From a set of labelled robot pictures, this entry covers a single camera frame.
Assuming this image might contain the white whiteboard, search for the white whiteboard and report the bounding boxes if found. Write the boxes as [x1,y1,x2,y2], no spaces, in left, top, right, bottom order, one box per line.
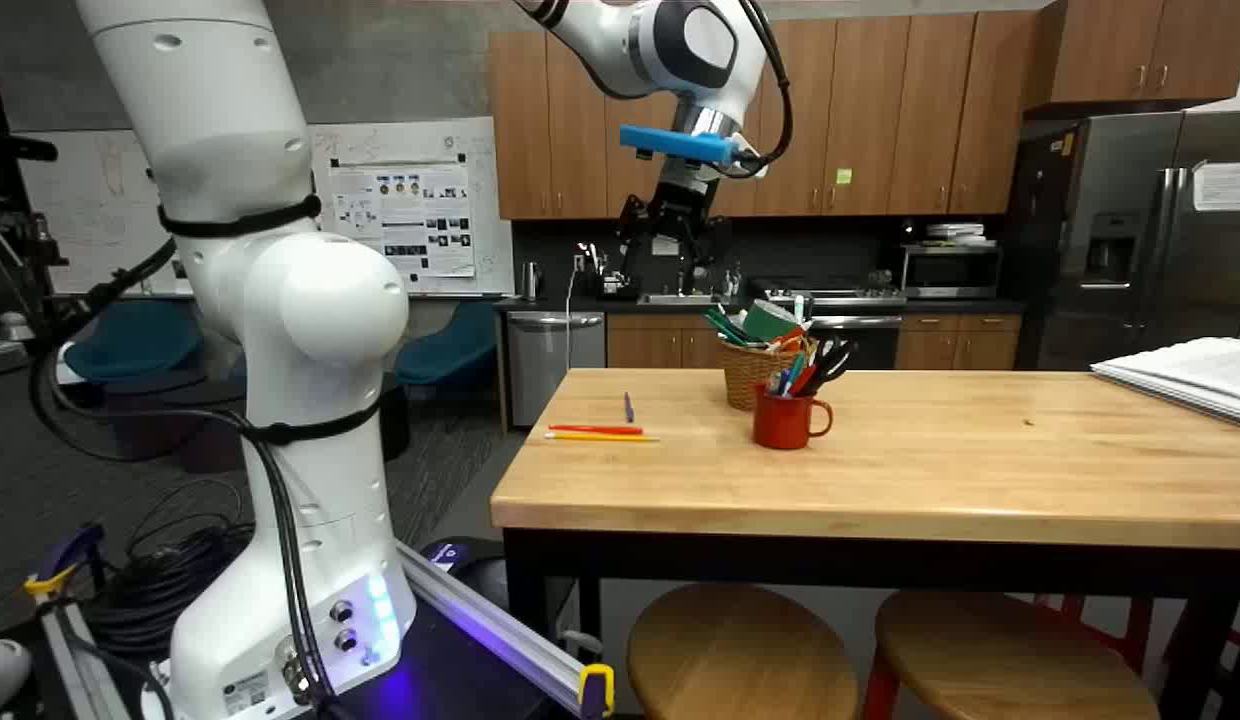
[15,115,516,303]

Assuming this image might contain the white paper sheet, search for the white paper sheet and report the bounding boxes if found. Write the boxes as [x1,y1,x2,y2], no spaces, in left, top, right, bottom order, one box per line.
[1188,160,1240,215]

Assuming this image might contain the yellow clamp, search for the yellow clamp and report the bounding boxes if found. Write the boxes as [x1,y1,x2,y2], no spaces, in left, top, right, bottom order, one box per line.
[21,525,111,603]
[575,660,622,715]

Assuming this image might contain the white paper stack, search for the white paper stack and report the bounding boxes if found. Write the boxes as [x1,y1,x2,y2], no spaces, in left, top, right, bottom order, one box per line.
[1089,331,1240,431]

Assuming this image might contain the stainless steel oven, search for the stainless steel oven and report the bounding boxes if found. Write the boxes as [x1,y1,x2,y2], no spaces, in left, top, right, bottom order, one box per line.
[806,292,908,374]

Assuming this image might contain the round wooden stool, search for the round wooden stool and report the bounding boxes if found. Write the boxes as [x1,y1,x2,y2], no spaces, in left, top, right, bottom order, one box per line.
[858,589,1163,720]
[626,581,865,720]

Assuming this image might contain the blue chair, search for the blue chair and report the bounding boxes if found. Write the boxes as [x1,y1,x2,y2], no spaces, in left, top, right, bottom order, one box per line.
[392,299,503,391]
[62,298,209,391]

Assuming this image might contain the orange pen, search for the orange pen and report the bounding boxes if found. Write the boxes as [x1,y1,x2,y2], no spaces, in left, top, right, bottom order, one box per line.
[546,419,648,439]

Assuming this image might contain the wooden table black legs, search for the wooden table black legs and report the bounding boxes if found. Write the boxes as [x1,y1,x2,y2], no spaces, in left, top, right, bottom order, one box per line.
[488,366,1240,720]

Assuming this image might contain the wooden base cabinet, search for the wooden base cabinet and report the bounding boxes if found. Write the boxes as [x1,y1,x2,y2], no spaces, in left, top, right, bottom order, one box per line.
[897,312,1029,374]
[604,312,731,374]

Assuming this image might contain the red mug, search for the red mug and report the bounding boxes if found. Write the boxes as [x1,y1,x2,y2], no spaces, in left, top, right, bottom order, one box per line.
[749,385,836,455]

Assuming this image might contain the yellow pen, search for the yellow pen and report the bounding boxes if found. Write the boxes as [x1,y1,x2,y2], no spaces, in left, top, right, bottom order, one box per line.
[550,428,655,450]

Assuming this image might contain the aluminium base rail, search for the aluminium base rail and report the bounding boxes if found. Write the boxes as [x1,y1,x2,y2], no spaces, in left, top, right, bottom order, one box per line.
[392,537,618,720]

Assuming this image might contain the stainless microwave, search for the stainless microwave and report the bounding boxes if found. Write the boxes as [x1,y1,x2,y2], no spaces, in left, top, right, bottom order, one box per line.
[897,241,1009,303]

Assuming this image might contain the brown wicker basket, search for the brown wicker basket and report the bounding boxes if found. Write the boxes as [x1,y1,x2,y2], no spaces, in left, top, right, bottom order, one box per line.
[718,336,811,416]

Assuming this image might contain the coloured pens bunch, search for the coloured pens bunch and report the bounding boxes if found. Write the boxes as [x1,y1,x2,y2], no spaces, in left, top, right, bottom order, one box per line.
[765,352,825,405]

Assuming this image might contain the green packets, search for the green packets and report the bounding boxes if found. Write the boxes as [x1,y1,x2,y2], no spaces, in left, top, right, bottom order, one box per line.
[701,298,811,355]

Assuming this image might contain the short wooden wall cabinet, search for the short wooden wall cabinet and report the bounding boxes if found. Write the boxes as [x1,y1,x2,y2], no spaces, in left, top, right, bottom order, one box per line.
[1023,0,1240,114]

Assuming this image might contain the stainless steel fridge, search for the stainless steel fridge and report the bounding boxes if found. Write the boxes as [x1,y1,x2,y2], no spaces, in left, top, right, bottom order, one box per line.
[1006,109,1240,376]

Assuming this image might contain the black cable coil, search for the black cable coil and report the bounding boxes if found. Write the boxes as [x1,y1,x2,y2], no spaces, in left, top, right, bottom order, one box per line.
[85,516,251,655]

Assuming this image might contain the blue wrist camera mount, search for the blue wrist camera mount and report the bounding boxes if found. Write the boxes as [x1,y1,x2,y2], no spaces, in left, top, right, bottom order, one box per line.
[618,119,739,172]

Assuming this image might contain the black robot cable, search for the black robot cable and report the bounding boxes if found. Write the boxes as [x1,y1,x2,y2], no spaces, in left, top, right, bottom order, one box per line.
[15,238,333,706]

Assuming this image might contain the black handled scissors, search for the black handled scissors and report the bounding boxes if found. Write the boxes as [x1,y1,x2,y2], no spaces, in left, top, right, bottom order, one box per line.
[806,336,859,400]

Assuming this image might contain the silver trash can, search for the silver trash can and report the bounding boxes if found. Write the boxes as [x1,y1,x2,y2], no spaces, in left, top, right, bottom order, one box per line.
[499,303,614,431]

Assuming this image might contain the long wooden wall cabinets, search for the long wooden wall cabinets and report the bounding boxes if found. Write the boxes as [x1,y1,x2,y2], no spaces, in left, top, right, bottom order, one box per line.
[488,7,1053,225]

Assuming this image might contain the printed white poster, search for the printed white poster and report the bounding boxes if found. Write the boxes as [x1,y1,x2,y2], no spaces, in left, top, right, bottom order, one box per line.
[328,156,481,285]

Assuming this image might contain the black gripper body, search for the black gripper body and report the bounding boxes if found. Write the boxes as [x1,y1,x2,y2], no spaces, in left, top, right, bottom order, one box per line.
[618,169,723,262]

